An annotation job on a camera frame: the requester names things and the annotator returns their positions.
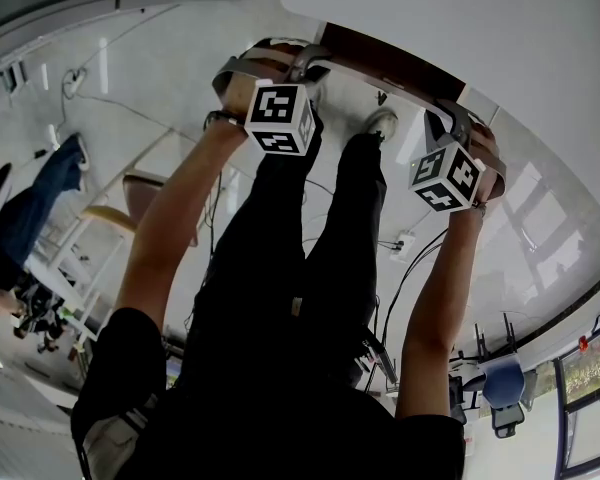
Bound person's left hand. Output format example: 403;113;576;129
223;73;259;121

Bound dark brown desk drawer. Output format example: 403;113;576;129
321;21;468;109

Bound person's right forearm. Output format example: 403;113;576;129
394;206;485;420

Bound blue office chair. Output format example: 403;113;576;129
477;356;527;440

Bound person's left forearm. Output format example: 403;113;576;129
113;115;251;325

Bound dark framed window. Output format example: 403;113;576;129
552;337;600;480

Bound person's black trousers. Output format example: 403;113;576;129
178;128;389;409

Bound person's right hand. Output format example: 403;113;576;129
469;122;504;204

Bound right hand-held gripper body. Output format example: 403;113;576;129
408;117;509;215

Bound person's grey right shoe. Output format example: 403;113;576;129
363;108;400;143

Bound white power strip with plugs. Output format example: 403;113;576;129
388;229;417;263

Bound black wrist band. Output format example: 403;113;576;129
202;109;245;129

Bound wooden chair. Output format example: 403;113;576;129
78;171;201;249

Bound black floor cable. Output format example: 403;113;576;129
378;227;451;364

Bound white side table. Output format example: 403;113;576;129
23;202;136;342

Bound person's black shirt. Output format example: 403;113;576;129
70;306;467;480

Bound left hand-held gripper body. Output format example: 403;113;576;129
211;37;332;158

